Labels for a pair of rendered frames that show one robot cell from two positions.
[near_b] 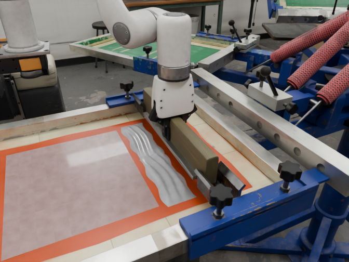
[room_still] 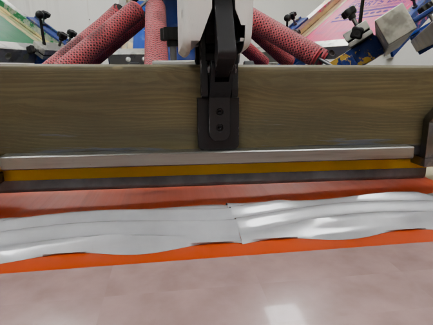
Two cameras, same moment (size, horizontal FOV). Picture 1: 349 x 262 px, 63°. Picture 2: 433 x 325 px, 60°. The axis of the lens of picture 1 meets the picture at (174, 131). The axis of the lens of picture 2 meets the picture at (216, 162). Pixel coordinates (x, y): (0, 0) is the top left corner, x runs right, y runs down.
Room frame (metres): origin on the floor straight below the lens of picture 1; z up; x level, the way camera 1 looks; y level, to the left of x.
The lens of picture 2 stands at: (0.54, 0.30, 1.06)
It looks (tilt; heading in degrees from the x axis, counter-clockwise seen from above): 13 degrees down; 288
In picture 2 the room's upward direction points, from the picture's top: 1 degrees counter-clockwise
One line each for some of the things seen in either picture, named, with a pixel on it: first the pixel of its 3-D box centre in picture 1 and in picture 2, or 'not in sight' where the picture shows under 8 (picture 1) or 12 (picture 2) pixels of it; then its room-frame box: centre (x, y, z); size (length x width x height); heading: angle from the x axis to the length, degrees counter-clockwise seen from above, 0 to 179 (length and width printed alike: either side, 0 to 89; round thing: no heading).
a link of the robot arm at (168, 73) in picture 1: (176, 67); not in sight; (0.64, 0.00, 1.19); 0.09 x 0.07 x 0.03; 115
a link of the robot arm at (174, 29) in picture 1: (162, 35); not in sight; (0.67, 0.03, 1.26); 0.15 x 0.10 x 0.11; 56
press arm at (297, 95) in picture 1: (280, 105); not in sight; (0.79, -0.33, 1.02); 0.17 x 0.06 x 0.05; 115
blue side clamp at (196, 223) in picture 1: (251, 211); not in sight; (0.40, -0.15, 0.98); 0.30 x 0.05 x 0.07; 115
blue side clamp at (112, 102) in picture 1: (150, 101); not in sight; (0.90, 0.08, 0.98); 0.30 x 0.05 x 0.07; 115
